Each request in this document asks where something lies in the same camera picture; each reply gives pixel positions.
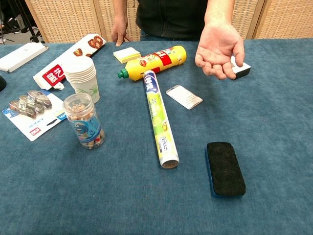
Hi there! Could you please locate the black felt blue eraser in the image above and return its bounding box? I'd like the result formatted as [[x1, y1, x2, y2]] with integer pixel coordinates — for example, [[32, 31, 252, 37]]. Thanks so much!
[[206, 141, 246, 198]]

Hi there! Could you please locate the person's right hand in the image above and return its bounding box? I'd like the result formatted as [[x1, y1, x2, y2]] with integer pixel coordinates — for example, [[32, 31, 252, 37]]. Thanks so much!
[[111, 16, 134, 47]]

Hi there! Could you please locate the stack of white paper cups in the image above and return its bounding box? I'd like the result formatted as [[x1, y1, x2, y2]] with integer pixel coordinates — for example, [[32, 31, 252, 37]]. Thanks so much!
[[63, 57, 101, 103]]

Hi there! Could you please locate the correction tape blister pack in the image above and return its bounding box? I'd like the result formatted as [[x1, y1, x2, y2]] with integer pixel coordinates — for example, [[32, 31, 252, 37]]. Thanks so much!
[[1, 89, 68, 142]]

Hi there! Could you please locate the black tripod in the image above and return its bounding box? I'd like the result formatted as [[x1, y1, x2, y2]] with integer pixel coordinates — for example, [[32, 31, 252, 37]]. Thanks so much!
[[14, 0, 46, 44]]

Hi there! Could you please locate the woven rattan screen panel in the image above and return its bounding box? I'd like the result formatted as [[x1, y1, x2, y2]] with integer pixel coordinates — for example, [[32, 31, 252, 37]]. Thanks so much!
[[231, 0, 266, 40], [253, 0, 313, 40], [24, 0, 102, 44], [94, 0, 142, 42]]

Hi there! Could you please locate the clear jar of pencils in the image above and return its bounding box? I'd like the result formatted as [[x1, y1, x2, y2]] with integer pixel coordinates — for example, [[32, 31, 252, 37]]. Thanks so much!
[[62, 93, 107, 150]]

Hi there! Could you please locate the yellow bottle green cap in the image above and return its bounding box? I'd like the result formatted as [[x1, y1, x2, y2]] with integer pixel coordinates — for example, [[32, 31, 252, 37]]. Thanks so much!
[[117, 45, 187, 82]]

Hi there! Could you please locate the small white black box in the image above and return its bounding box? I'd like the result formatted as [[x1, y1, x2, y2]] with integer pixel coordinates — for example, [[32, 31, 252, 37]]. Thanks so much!
[[229, 55, 252, 81]]

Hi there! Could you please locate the pale yellow sticky note pad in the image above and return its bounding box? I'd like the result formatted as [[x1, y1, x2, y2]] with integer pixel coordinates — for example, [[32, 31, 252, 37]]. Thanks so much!
[[113, 47, 141, 64]]

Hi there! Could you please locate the person's torso black shirt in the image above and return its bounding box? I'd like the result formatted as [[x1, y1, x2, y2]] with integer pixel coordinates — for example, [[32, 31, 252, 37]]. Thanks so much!
[[135, 0, 211, 41]]

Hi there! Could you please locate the white flat cardboard box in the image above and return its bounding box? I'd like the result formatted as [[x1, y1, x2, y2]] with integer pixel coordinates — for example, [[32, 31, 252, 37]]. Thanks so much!
[[0, 42, 49, 73]]

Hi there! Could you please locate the person's right forearm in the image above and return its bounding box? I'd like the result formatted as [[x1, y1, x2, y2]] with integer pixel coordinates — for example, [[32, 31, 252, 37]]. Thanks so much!
[[112, 0, 130, 18]]

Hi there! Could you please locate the person's left hand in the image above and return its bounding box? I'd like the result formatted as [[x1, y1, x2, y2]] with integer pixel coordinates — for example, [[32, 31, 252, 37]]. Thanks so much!
[[195, 22, 245, 81]]

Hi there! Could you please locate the blue table cloth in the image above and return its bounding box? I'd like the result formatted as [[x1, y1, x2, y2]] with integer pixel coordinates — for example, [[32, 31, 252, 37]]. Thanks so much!
[[0, 39, 313, 235]]

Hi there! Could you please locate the green white cling film roll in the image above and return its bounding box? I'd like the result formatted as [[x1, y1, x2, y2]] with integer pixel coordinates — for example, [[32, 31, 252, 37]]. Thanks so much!
[[142, 70, 180, 169]]

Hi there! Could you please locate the red white flat snack box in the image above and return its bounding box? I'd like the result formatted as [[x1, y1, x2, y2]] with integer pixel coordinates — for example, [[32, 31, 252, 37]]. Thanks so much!
[[33, 34, 107, 91]]

